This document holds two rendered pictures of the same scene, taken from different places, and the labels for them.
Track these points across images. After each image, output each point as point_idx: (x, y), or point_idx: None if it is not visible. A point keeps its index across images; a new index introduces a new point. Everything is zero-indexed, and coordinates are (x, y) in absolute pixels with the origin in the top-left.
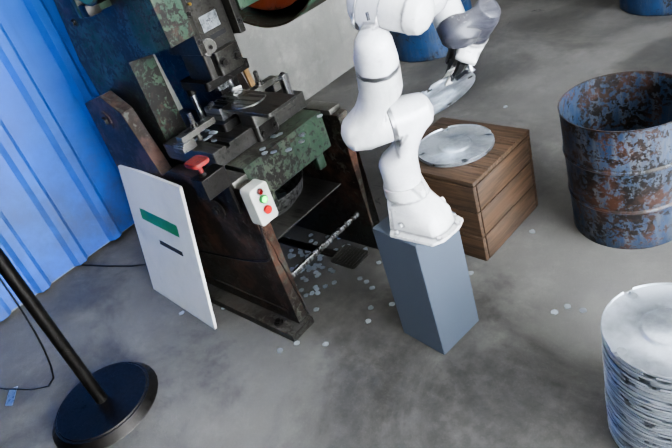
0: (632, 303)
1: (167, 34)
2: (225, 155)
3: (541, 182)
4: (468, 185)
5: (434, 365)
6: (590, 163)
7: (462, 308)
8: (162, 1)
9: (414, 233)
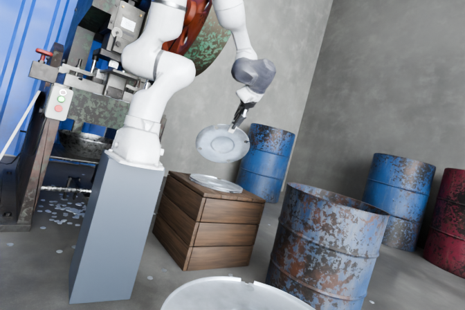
0: (241, 292)
1: None
2: (74, 81)
3: (260, 258)
4: (201, 194)
5: (49, 306)
6: (290, 223)
7: (120, 268)
8: None
9: (119, 153)
